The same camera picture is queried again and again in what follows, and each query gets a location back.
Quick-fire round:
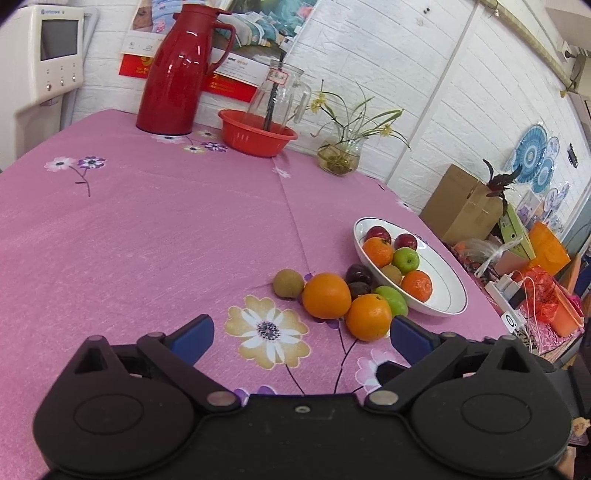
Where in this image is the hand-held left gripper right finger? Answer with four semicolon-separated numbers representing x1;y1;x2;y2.
364;316;546;414

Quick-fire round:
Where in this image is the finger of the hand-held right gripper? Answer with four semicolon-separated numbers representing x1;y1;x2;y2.
375;360;413;393

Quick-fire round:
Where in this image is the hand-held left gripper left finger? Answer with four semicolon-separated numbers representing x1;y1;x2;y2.
62;315;242;412

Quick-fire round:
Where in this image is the smooth orange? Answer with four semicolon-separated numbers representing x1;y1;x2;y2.
345;294;393;342
302;272;352;320

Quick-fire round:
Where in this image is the bumpy tangerine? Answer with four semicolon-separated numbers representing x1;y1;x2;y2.
401;270;433;303

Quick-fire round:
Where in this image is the dark purple plum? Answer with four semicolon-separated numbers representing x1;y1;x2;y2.
347;281;378;301
345;263;376;284

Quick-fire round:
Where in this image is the white plate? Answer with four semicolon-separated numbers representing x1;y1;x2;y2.
353;217;468;318

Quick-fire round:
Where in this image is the round green apple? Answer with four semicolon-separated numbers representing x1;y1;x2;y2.
392;248;420;274

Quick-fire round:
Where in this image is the tangerine with green stem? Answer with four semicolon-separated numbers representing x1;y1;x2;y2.
361;237;395;268

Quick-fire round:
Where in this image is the person's right hand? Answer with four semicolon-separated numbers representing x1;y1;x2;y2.
571;415;591;448

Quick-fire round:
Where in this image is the orange plastic bin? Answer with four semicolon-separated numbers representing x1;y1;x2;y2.
551;277;585;337

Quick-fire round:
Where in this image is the red plastic bag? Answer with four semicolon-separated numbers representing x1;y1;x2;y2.
524;265;561;324

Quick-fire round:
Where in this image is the white power strip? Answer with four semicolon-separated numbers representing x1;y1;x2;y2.
485;272;532;315

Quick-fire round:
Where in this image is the pink floral tablecloth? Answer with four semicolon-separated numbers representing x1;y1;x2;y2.
0;108;525;476

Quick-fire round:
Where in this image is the clear plastic bag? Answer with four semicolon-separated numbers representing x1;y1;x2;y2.
464;237;515;273

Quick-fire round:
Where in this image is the orange paper bag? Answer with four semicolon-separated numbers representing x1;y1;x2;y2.
529;222;571;278

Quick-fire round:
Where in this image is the brown cardboard box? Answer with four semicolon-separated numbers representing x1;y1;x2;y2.
419;164;506;245

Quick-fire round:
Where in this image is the green cardboard folder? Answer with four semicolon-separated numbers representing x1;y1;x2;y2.
499;203;536;259

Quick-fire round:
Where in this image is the dark red leafy plant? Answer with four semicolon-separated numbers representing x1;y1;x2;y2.
482;159;522;208

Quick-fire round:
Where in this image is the glass vase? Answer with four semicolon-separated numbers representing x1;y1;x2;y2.
317;134;363;176

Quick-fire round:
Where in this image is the red plastic basin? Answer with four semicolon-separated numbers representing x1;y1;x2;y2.
218;109;298;158

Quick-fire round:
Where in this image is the black stirring stick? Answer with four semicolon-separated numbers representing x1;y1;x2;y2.
263;46;287;132

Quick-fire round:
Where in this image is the glass pitcher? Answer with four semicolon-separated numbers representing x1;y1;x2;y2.
246;65;312;134

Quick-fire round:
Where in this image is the green plant with yellow flowers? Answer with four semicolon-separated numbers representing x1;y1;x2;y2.
309;80;411;171

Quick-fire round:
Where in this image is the red thermos jug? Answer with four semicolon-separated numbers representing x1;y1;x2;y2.
135;4;236;137

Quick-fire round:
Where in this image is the white appliance with screen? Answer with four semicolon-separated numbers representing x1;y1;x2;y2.
0;6;88;171

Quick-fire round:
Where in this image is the large blue round wall decoration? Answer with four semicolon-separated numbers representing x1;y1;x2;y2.
512;124;549;184

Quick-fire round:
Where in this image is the white wall conduit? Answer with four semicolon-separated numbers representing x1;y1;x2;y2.
388;0;481;183

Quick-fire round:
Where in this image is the beige wall pipe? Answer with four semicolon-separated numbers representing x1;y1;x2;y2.
478;0;578;93

